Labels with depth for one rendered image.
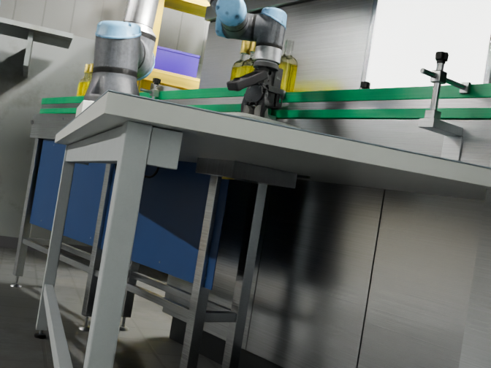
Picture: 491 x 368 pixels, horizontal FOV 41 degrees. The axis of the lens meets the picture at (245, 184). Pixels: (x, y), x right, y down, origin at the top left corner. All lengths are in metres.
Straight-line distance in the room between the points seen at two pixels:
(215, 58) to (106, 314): 1.82
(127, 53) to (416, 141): 0.76
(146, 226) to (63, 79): 2.75
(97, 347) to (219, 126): 0.38
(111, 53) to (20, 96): 3.25
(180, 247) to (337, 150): 1.18
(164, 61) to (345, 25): 2.37
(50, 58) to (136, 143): 4.01
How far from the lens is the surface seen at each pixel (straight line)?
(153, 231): 2.33
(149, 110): 0.97
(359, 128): 1.74
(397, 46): 1.97
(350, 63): 2.07
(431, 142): 1.58
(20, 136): 4.94
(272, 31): 1.83
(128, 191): 1.01
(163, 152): 1.02
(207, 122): 0.99
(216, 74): 2.67
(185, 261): 2.14
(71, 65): 4.99
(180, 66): 4.37
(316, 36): 2.22
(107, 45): 1.74
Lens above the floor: 0.63
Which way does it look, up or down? 1 degrees up
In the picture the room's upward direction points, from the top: 9 degrees clockwise
